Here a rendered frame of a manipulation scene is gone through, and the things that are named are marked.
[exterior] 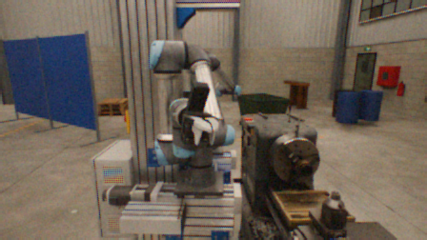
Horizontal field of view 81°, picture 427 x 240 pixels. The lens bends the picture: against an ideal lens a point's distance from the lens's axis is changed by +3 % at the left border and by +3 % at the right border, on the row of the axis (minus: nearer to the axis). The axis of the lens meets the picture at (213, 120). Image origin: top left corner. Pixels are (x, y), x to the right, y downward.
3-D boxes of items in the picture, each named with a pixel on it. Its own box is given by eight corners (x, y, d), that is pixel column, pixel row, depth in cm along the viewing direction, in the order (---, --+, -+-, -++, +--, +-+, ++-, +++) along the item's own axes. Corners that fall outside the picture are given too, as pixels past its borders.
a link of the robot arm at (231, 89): (213, 44, 151) (243, 87, 189) (200, 45, 157) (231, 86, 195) (207, 60, 148) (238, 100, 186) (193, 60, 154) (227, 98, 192)
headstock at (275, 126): (237, 152, 239) (238, 113, 231) (286, 151, 243) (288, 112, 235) (253, 181, 182) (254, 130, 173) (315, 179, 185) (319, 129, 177)
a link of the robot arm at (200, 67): (204, 55, 116) (230, 150, 93) (181, 54, 112) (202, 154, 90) (210, 35, 106) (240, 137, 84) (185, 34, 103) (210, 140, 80)
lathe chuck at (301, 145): (268, 177, 175) (271, 135, 168) (312, 176, 177) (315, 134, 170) (273, 184, 166) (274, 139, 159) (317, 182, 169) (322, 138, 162)
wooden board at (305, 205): (272, 196, 161) (272, 190, 160) (325, 194, 164) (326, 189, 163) (289, 227, 132) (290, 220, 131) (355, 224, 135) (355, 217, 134)
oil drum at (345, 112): (331, 119, 769) (334, 91, 750) (349, 119, 775) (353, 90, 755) (342, 124, 712) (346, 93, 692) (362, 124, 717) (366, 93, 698)
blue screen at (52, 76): (0, 122, 737) (-18, 37, 685) (32, 117, 803) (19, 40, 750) (82, 147, 521) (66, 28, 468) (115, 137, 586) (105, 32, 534)
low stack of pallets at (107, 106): (107, 110, 939) (106, 98, 929) (131, 109, 951) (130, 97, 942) (97, 116, 818) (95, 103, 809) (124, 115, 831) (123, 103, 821)
